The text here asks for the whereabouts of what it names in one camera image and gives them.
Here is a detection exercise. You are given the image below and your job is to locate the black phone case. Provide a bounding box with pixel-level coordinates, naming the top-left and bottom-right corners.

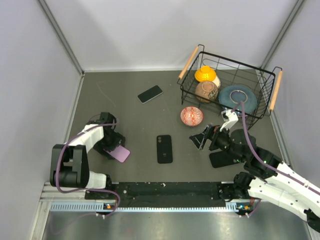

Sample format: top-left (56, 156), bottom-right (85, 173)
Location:
top-left (209, 151), bottom-right (240, 169)
top-left (156, 135), bottom-right (173, 164)

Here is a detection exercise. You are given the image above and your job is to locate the black wire basket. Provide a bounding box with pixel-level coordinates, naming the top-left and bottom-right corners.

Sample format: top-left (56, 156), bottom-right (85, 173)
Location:
top-left (177, 44), bottom-right (276, 129)

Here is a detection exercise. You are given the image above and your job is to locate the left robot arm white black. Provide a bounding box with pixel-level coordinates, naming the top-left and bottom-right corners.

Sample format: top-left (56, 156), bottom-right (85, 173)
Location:
top-left (49, 112), bottom-right (130, 199)

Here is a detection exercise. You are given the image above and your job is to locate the blue ceramic plate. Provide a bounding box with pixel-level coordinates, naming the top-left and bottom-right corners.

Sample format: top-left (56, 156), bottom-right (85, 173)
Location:
top-left (218, 85), bottom-right (258, 114)

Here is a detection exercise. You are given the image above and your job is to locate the purple smartphone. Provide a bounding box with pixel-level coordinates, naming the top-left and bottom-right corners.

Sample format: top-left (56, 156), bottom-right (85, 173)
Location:
top-left (104, 145), bottom-right (131, 163)

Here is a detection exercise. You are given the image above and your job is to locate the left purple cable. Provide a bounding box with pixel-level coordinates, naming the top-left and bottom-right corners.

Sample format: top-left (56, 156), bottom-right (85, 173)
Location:
top-left (54, 113), bottom-right (121, 218)

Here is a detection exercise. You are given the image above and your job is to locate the red patterned bowl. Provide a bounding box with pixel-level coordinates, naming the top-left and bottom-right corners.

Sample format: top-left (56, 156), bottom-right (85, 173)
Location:
top-left (180, 106), bottom-right (204, 127)

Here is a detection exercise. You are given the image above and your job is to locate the brown ceramic cup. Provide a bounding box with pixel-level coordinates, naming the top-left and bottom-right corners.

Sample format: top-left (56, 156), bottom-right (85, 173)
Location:
top-left (195, 81), bottom-right (218, 103)

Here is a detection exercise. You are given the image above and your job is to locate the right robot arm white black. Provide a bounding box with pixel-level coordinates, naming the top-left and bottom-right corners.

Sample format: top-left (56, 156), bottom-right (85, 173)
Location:
top-left (189, 125), bottom-right (320, 232)

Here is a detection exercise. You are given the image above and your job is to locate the black screen white smartphone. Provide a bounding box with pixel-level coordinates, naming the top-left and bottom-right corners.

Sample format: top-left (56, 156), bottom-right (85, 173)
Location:
top-left (137, 85), bottom-right (163, 104)

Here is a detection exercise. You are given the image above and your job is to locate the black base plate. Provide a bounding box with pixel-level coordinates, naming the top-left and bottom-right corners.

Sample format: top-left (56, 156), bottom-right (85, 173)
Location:
top-left (84, 181), bottom-right (251, 204)

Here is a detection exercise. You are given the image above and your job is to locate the white bowl in basket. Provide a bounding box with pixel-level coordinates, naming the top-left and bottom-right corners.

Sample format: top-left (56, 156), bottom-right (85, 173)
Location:
top-left (212, 75), bottom-right (221, 89)

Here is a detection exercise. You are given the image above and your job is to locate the grey slotted cable duct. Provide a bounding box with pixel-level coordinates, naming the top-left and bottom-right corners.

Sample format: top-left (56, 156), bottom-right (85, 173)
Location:
top-left (49, 199), bottom-right (253, 213)

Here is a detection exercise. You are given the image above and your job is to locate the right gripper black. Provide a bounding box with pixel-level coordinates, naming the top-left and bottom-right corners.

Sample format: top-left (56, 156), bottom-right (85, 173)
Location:
top-left (188, 121), bottom-right (244, 163)

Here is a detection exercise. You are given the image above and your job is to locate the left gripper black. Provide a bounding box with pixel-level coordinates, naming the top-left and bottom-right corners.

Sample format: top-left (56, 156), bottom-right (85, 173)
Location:
top-left (93, 129), bottom-right (126, 160)

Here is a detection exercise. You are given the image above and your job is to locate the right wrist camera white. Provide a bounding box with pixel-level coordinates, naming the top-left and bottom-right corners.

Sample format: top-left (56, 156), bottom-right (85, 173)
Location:
top-left (219, 109), bottom-right (239, 132)

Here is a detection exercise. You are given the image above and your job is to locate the purple cable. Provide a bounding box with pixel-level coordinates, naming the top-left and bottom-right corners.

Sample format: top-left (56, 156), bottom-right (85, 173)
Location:
top-left (229, 100), bottom-right (320, 218)
top-left (54, 113), bottom-right (121, 218)

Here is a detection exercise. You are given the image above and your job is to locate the yellow ribbed bowl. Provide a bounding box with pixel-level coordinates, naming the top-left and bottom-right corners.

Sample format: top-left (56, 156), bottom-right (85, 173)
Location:
top-left (194, 65), bottom-right (217, 82)

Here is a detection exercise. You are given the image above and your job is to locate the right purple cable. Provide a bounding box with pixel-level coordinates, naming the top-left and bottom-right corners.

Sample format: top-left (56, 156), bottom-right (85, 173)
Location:
top-left (229, 100), bottom-right (320, 218)

